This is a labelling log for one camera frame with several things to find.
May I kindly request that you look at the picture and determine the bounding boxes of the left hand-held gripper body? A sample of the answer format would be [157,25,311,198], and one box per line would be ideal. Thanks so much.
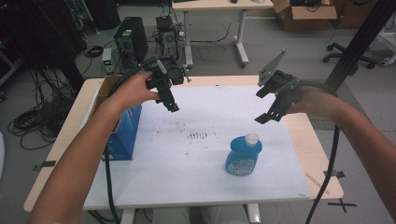
[141,55,191,91]

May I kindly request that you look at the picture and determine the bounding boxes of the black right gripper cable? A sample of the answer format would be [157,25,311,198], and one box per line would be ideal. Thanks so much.
[297,78,342,224]

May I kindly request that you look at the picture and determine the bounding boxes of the white table mat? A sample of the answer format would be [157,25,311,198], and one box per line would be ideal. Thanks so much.
[83,85,311,210]

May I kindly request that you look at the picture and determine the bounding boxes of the blue open cardboard box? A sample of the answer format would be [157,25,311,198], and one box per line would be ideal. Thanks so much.
[88,75,143,161]

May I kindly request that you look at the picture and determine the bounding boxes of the wooden desk with white legs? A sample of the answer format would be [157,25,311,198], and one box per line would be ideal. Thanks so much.
[171,0,275,68]

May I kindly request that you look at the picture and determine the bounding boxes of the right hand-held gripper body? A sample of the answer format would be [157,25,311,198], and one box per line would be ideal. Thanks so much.
[258,49,303,105]

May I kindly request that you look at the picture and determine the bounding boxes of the bundle of black floor cables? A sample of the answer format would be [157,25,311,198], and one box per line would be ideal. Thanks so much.
[7,66,78,151]

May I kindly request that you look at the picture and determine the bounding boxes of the small grey device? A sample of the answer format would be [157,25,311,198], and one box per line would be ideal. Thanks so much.
[101,47,114,75]

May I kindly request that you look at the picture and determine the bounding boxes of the person's right hand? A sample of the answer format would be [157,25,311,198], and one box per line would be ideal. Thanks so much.
[288,86,347,121]

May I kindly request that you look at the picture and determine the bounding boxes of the large black computer tower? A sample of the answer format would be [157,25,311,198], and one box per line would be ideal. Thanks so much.
[113,16,149,69]

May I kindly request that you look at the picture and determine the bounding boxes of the open brown cardboard box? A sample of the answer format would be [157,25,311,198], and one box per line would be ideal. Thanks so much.
[271,0,338,32]

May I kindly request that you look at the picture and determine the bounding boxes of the black tape strip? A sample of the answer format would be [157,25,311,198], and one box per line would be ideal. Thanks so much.
[322,169,346,179]
[32,160,58,173]

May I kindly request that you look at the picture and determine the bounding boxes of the black metal post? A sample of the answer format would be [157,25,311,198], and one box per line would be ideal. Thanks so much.
[323,0,396,94]

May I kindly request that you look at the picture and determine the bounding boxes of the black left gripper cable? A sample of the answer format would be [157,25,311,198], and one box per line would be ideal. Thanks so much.
[104,60,157,224]

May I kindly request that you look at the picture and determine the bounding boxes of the person's left hand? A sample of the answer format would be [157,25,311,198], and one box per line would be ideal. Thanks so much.
[106,73,162,115]

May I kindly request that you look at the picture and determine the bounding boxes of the coiled black cable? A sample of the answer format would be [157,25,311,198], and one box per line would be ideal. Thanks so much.
[83,45,105,59]

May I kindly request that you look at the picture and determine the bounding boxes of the blue bottle with white cap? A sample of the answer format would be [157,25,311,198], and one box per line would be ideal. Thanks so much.
[224,133,263,177]

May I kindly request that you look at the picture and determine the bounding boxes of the small open computer case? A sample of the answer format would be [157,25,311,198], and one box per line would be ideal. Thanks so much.
[155,15,180,63]

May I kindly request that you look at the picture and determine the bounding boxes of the white table leg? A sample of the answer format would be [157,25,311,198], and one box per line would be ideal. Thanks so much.
[247,203,262,224]
[120,208,136,224]

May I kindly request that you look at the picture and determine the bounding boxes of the black office chair base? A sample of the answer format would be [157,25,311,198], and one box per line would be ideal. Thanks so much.
[321,41,379,70]

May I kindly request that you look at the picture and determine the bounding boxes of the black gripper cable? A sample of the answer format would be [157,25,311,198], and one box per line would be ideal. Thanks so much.
[297,78,342,224]
[104,60,157,224]

